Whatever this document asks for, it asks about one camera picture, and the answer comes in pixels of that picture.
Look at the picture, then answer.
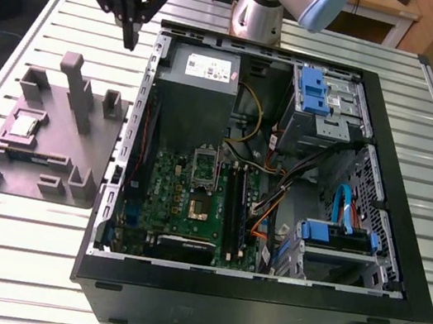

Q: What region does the blue wire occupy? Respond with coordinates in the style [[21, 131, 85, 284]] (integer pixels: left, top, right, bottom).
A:
[[328, 183, 364, 237]]

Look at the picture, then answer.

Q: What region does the blue motherboard connector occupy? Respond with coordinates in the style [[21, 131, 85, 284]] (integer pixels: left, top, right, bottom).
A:
[[122, 201, 142, 227]]

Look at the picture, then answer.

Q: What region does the tall metal disk bay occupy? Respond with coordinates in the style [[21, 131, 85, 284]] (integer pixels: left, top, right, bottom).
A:
[[274, 60, 384, 169]]

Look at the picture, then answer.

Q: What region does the blue plastic drive carrier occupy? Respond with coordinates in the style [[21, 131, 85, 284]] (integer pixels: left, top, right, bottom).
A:
[[293, 65, 339, 119]]

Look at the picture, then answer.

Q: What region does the black graphics card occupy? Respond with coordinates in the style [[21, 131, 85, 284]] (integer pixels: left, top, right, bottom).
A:
[[152, 230, 219, 267]]

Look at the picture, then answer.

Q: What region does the yellow wire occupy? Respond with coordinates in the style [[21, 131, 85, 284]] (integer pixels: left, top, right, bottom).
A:
[[221, 79, 270, 150]]

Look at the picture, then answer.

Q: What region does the long red wire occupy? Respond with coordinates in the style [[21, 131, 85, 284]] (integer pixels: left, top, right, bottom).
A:
[[132, 101, 159, 183]]

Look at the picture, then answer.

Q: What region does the green motherboard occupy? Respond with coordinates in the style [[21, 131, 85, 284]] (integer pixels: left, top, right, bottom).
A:
[[106, 141, 279, 278]]

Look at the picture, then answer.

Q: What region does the black RAM slot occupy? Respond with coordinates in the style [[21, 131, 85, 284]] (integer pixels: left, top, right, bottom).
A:
[[226, 166, 254, 256], [216, 164, 244, 256], [221, 164, 248, 256], [231, 166, 259, 255]]

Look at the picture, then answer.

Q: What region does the metal socket cover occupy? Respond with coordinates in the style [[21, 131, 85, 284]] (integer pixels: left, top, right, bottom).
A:
[[187, 140, 224, 193]]

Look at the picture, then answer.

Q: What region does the RAM stick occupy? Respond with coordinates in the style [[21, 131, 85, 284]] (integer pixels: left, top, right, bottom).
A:
[[2, 149, 54, 169]]

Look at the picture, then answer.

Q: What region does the orange wire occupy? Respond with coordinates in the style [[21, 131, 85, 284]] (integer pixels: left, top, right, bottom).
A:
[[248, 185, 288, 242]]

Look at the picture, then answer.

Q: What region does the wooden desk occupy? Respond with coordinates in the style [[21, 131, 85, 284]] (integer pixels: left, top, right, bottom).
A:
[[165, 0, 426, 54]]

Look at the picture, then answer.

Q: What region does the CPU socket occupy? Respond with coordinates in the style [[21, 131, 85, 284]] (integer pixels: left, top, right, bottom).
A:
[[183, 188, 217, 226]]

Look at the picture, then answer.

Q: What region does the grey parts rack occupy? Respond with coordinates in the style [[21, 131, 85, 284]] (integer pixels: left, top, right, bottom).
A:
[[0, 39, 142, 216]]

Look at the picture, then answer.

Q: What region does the CPU with silver top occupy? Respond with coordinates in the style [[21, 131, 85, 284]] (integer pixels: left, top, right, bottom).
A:
[[9, 113, 41, 141]]

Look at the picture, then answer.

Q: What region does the short red wire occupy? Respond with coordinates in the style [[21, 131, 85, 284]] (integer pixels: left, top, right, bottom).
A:
[[345, 200, 363, 235]]

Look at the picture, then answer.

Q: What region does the grey power supply unit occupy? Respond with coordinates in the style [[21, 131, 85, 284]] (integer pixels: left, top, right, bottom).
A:
[[144, 40, 245, 160]]

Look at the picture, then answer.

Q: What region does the hard disk in blue carrier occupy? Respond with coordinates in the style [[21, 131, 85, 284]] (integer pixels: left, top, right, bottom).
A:
[[297, 218, 382, 258]]

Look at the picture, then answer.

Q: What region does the black PC case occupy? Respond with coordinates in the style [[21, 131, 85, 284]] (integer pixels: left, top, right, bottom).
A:
[[62, 9, 433, 324]]

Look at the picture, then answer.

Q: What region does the low metal disk bay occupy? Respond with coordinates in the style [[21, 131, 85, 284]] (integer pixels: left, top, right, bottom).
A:
[[270, 213, 415, 300]]

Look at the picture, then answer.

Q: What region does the black wire bundle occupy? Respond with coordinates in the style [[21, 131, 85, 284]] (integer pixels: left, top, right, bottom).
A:
[[248, 124, 369, 234]]

